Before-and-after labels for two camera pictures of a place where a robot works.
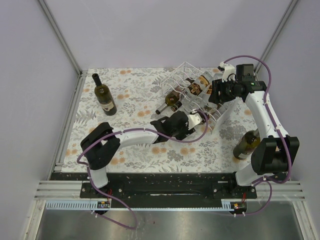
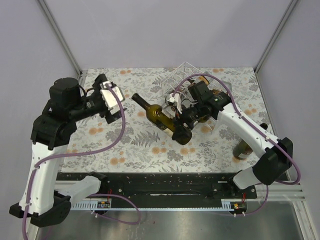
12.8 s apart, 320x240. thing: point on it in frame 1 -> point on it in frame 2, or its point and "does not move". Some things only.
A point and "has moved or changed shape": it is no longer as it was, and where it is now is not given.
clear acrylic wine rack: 188,87 does not move
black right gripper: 217,86 -> 180,132
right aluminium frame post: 274,38 does not move
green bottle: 247,144 does not move
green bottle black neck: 104,96 has moved or changed shape
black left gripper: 186,132 -> 107,113
